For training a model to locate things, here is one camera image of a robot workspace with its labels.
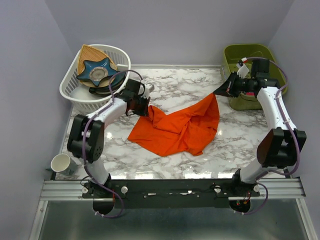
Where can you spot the woven bamboo leaf tray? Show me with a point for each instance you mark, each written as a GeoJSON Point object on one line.
{"type": "Point", "coordinates": [90, 53]}

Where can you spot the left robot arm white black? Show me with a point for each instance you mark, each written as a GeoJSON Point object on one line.
{"type": "Point", "coordinates": [87, 136]}

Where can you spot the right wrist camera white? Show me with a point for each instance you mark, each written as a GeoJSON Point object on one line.
{"type": "Point", "coordinates": [243, 70]}

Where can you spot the white paper cup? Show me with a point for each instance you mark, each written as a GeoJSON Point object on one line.
{"type": "Point", "coordinates": [63, 164]}

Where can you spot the green plastic bin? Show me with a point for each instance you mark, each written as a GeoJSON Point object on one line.
{"type": "Point", "coordinates": [236, 52]}

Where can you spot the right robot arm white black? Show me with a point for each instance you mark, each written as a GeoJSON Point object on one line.
{"type": "Point", "coordinates": [280, 150]}

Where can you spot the dark stacked plates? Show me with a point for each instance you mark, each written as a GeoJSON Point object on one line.
{"type": "Point", "coordinates": [115, 85]}

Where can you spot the aluminium rail frame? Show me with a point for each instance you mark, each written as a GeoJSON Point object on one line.
{"type": "Point", "coordinates": [71, 190]}

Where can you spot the blue star shaped dish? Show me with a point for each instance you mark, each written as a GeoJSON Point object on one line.
{"type": "Point", "coordinates": [97, 74]}

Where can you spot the white plastic basket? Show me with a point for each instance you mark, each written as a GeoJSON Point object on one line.
{"type": "Point", "coordinates": [71, 89]}

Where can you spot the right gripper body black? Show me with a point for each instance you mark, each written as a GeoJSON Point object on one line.
{"type": "Point", "coordinates": [239, 85]}

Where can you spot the orange t shirt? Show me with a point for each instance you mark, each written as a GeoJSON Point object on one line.
{"type": "Point", "coordinates": [188, 130]}

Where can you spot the pink cloth in bin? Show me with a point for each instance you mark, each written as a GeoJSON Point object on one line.
{"type": "Point", "coordinates": [250, 94]}

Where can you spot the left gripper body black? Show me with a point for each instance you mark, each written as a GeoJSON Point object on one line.
{"type": "Point", "coordinates": [140, 105]}

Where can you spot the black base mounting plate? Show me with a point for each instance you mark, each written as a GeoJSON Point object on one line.
{"type": "Point", "coordinates": [171, 193]}

